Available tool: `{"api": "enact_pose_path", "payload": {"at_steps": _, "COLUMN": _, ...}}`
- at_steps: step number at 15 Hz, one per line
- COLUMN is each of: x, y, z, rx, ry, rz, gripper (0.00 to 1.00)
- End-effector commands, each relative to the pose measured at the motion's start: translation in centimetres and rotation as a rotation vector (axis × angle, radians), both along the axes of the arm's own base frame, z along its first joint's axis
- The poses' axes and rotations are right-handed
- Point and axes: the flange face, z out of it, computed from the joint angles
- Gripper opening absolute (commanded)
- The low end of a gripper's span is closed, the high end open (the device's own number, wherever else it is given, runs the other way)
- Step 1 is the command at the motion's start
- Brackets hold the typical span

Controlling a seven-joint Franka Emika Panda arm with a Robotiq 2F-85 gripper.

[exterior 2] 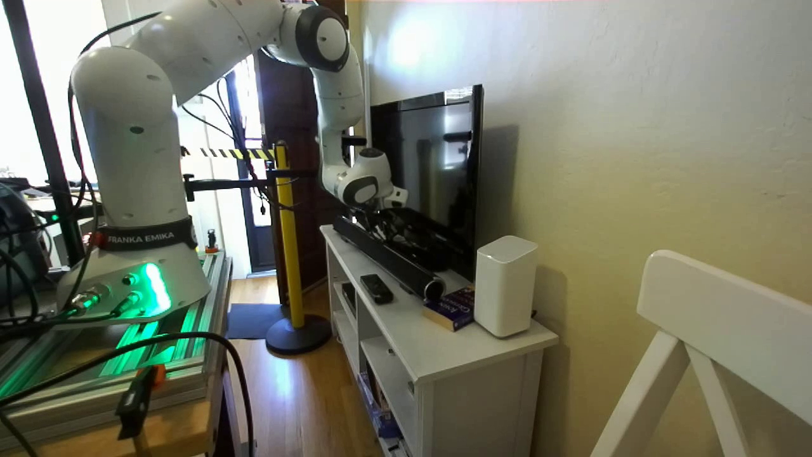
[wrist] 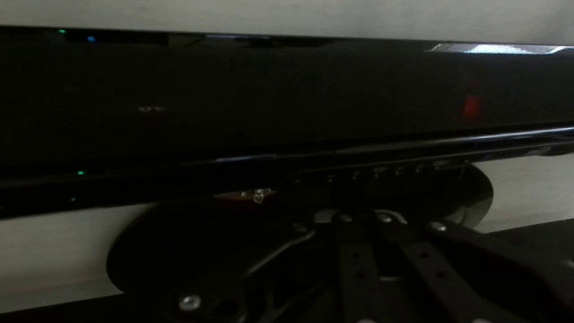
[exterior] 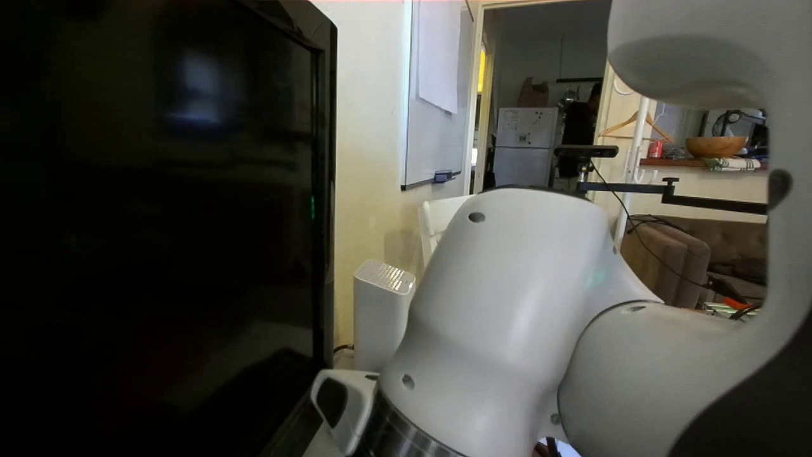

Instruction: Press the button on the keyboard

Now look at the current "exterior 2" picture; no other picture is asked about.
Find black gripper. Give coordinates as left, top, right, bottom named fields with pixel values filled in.
left=361, top=199, right=417, bottom=240

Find black soundbar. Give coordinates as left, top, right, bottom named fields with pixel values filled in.
left=331, top=215, right=449, bottom=305

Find black remote control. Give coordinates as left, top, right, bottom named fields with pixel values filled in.
left=359, top=272, right=399, bottom=306

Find black flat screen TV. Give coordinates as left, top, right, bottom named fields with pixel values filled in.
left=368, top=80, right=488, bottom=280

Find purple book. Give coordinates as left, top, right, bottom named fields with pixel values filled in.
left=422, top=284, right=479, bottom=333

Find white router box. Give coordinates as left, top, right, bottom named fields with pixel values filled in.
left=473, top=233, right=543, bottom=343

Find dark brown door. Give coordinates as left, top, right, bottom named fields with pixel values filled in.
left=251, top=45, right=331, bottom=291

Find blue floor mat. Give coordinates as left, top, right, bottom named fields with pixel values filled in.
left=222, top=299, right=286, bottom=343

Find yellow black hazard tape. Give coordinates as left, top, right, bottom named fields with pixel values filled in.
left=179, top=145, right=283, bottom=164

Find white TV stand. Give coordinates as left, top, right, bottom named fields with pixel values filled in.
left=318, top=221, right=560, bottom=457

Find blue shelf items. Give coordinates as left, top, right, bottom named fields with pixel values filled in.
left=356, top=367, right=411, bottom=457

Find black orange clamp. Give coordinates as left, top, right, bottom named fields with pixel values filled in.
left=113, top=360, right=170, bottom=442

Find black upright pole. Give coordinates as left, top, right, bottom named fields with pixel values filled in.
left=0, top=0, right=90, bottom=267

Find white wooden chair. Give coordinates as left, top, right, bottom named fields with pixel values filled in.
left=590, top=247, right=812, bottom=457

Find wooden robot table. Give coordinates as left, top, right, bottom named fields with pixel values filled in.
left=0, top=384, right=228, bottom=457

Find black equipment box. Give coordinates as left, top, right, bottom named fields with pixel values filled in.
left=0, top=177, right=57, bottom=328

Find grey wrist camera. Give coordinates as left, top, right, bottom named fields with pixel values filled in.
left=379, top=179, right=411, bottom=211

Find yellow post black base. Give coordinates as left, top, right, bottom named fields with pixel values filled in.
left=264, top=139, right=336, bottom=358

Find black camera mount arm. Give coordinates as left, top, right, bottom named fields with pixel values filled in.
left=180, top=164, right=319, bottom=205

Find thick black looped cable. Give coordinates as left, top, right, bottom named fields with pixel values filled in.
left=0, top=329, right=258, bottom=457

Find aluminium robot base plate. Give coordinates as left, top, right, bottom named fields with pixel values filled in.
left=0, top=247, right=237, bottom=427

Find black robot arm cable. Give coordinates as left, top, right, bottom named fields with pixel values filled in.
left=63, top=6, right=163, bottom=223

